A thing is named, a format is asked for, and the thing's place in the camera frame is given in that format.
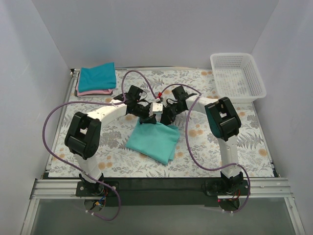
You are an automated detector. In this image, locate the purple cable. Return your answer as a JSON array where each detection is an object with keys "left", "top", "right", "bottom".
[
  {"left": 42, "top": 70, "right": 157, "bottom": 220},
  {"left": 156, "top": 84, "right": 251, "bottom": 214}
]

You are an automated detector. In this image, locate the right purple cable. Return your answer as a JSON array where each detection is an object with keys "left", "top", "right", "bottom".
[{"left": 156, "top": 84, "right": 251, "bottom": 214}]

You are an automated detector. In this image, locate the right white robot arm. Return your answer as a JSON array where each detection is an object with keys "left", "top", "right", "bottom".
[{"left": 160, "top": 86, "right": 244, "bottom": 196}]

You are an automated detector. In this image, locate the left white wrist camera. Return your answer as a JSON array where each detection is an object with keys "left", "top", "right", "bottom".
[{"left": 149, "top": 102, "right": 163, "bottom": 116}]

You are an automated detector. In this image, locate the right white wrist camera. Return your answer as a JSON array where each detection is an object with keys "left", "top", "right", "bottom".
[{"left": 155, "top": 93, "right": 168, "bottom": 106}]

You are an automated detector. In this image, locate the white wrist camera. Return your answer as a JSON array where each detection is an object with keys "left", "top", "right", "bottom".
[
  {"left": 149, "top": 102, "right": 163, "bottom": 116},
  {"left": 155, "top": 93, "right": 168, "bottom": 106}
]

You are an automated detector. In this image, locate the aluminium frame rail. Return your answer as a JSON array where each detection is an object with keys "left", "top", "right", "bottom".
[{"left": 20, "top": 69, "right": 306, "bottom": 235}]

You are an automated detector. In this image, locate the folded pink t shirt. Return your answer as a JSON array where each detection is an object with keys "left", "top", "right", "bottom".
[{"left": 75, "top": 84, "right": 114, "bottom": 96}]

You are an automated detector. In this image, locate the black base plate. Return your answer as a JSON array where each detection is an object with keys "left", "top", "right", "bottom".
[{"left": 75, "top": 178, "right": 250, "bottom": 208}]

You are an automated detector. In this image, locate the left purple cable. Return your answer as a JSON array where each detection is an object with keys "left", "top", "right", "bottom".
[{"left": 42, "top": 70, "right": 157, "bottom": 220}]

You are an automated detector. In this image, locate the teal green t shirt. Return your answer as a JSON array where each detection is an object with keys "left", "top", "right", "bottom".
[{"left": 126, "top": 122, "right": 180, "bottom": 165}]

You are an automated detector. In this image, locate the white plastic basket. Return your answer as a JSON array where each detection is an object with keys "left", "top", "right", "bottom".
[{"left": 210, "top": 53, "right": 267, "bottom": 103}]

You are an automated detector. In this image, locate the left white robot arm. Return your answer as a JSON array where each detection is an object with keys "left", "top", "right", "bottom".
[{"left": 65, "top": 85, "right": 157, "bottom": 196}]

